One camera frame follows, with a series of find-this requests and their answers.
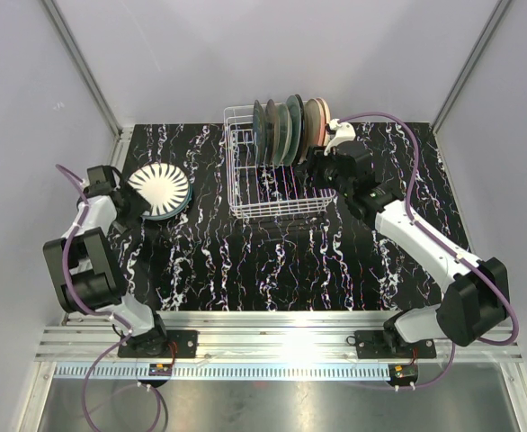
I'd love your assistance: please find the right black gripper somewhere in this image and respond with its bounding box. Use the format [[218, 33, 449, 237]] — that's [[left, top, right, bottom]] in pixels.
[[294, 145, 353, 198]]

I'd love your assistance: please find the white blue sunburst plate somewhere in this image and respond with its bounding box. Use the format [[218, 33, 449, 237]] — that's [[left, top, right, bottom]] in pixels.
[[128, 163, 192, 216]]

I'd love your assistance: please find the pink cream branch plate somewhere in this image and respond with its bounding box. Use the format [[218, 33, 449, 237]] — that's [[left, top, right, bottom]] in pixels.
[[300, 98, 325, 162]]

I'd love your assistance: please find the orange cream leaf plate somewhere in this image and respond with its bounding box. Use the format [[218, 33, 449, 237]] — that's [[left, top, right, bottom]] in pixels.
[[317, 97, 331, 147]]

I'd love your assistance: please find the green plate with flower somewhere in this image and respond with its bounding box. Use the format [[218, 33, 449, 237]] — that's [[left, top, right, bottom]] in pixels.
[[273, 103, 292, 166]]

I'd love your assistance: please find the grey reindeer snowflake plate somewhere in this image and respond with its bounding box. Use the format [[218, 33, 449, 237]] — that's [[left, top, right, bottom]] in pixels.
[[265, 99, 280, 165]]

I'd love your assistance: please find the dark striped rim plate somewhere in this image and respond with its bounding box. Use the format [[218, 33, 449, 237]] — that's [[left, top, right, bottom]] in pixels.
[[284, 94, 305, 166]]

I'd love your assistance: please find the white watermelon plate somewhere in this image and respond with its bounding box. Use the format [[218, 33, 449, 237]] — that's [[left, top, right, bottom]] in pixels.
[[141, 189, 193, 221]]

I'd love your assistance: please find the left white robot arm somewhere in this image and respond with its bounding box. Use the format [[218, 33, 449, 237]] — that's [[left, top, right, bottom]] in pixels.
[[43, 164, 170, 357]]

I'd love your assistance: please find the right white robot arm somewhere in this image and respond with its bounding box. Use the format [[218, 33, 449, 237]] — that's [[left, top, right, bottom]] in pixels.
[[304, 147, 512, 357]]

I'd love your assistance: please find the white wire dish rack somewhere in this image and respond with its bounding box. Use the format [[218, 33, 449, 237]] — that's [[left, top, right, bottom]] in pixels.
[[223, 105, 335, 221]]

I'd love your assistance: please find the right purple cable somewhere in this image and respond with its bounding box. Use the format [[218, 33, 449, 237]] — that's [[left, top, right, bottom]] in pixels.
[[339, 111, 519, 388]]

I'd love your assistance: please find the aluminium mounting rail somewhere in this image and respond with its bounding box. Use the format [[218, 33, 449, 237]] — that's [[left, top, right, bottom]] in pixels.
[[33, 310, 523, 365]]

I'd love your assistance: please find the left aluminium frame post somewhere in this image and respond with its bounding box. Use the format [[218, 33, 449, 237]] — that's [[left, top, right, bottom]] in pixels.
[[38, 0, 132, 140]]

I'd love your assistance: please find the aluminium frame post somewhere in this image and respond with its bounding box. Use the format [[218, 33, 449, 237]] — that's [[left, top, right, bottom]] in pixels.
[[429, 0, 516, 134], [38, 0, 132, 140]]

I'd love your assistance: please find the white slotted cable duct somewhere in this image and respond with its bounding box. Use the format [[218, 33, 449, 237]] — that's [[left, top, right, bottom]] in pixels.
[[55, 362, 418, 382]]

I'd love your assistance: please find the right aluminium frame post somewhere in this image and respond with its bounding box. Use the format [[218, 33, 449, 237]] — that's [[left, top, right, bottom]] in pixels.
[[429, 0, 516, 134]]

